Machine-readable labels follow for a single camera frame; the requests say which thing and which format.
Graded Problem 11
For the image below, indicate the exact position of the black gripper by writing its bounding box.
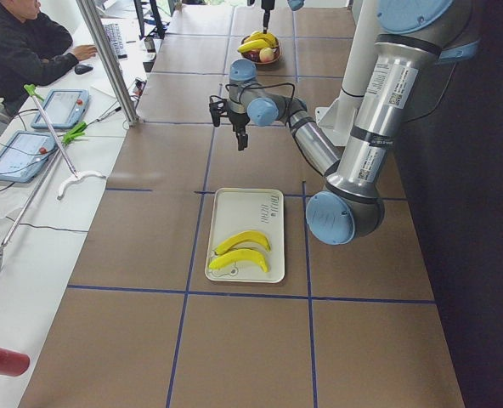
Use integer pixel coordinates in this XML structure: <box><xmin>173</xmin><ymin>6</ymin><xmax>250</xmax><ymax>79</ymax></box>
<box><xmin>261</xmin><ymin>0</ymin><xmax>275</xmax><ymax>33</ymax></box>
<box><xmin>229</xmin><ymin>111</ymin><xmax>249</xmax><ymax>150</ymax></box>

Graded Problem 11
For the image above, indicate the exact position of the yellow banana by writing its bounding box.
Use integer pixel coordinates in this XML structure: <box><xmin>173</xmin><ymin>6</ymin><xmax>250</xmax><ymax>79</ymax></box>
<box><xmin>214</xmin><ymin>229</ymin><xmax>271</xmax><ymax>255</ymax></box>
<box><xmin>208</xmin><ymin>248</ymin><xmax>269</xmax><ymax>273</ymax></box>
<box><xmin>237</xmin><ymin>31</ymin><xmax>279</xmax><ymax>54</ymax></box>

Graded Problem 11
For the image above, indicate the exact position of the brown wicker basket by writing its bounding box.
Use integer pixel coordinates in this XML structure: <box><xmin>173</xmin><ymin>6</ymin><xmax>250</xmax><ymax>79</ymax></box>
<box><xmin>237</xmin><ymin>40</ymin><xmax>281</xmax><ymax>65</ymax></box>

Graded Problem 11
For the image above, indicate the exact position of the pink green apple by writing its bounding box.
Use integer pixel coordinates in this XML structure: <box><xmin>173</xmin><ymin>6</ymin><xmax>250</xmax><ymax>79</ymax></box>
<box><xmin>259</xmin><ymin>48</ymin><xmax>275</xmax><ymax>64</ymax></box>

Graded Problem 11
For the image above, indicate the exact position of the dark red apple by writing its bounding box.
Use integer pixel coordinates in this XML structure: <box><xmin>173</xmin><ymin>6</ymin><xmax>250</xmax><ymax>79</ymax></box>
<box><xmin>246</xmin><ymin>50</ymin><xmax>260</xmax><ymax>63</ymax></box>

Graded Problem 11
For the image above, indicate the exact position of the white bear tray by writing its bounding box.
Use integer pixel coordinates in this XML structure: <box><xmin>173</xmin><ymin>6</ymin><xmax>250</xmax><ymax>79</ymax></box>
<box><xmin>205</xmin><ymin>188</ymin><xmax>285</xmax><ymax>284</ymax></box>

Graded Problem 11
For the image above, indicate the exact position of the white keyboard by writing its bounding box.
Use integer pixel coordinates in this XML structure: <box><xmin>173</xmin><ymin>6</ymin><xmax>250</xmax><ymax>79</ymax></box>
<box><xmin>103</xmin><ymin>23</ymin><xmax>127</xmax><ymax>60</ymax></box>

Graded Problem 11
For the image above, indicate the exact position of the black computer mouse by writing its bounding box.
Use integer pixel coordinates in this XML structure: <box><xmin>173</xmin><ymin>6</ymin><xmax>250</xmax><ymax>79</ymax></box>
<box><xmin>74</xmin><ymin>64</ymin><xmax>93</xmax><ymax>76</ymax></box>

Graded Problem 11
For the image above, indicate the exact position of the far teach pendant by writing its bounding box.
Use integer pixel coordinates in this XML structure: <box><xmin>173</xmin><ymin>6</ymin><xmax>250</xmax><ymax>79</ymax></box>
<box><xmin>37</xmin><ymin>89</ymin><xmax>90</xmax><ymax>130</ymax></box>

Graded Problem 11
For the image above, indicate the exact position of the teach pendant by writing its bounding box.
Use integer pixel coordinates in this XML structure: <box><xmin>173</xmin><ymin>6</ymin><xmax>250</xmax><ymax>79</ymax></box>
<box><xmin>37</xmin><ymin>89</ymin><xmax>90</xmax><ymax>130</ymax></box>
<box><xmin>0</xmin><ymin>131</ymin><xmax>57</xmax><ymax>183</ymax></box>

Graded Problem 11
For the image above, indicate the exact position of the near teach pendant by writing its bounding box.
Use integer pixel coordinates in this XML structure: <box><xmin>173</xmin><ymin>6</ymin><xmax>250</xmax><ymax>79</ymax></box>
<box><xmin>0</xmin><ymin>131</ymin><xmax>57</xmax><ymax>183</ymax></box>

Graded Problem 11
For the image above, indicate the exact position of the seated person black hoodie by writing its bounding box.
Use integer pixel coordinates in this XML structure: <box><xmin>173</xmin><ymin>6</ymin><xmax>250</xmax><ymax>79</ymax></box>
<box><xmin>0</xmin><ymin>0</ymin><xmax>97</xmax><ymax>116</ymax></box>

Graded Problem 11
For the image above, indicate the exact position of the metal reacher grabber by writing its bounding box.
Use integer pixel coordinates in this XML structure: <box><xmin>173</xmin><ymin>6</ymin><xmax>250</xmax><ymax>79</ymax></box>
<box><xmin>0</xmin><ymin>83</ymin><xmax>107</xmax><ymax>288</ymax></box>

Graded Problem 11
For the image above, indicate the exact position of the red cylinder bottle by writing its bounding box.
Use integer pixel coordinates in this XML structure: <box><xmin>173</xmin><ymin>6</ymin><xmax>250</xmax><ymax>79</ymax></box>
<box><xmin>0</xmin><ymin>348</ymin><xmax>30</xmax><ymax>377</ymax></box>

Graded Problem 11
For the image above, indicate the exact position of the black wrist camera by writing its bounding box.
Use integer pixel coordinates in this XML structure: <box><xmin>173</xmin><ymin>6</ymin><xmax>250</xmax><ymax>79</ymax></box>
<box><xmin>208</xmin><ymin>95</ymin><xmax>228</xmax><ymax>128</ymax></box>

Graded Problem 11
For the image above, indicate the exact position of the aluminium frame post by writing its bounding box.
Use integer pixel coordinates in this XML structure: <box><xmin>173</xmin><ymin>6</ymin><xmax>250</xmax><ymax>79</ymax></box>
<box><xmin>76</xmin><ymin>0</ymin><xmax>138</xmax><ymax>127</ymax></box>

